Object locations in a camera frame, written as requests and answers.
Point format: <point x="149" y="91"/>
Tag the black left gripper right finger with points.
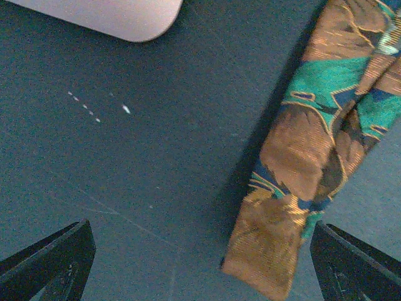
<point x="350" y="269"/>

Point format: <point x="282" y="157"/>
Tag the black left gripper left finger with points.
<point x="58" y="266"/>

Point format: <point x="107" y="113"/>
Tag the brown green patterned tie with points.
<point x="341" y="101"/>

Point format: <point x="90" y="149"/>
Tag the pink divided organizer box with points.
<point x="135" y="21"/>

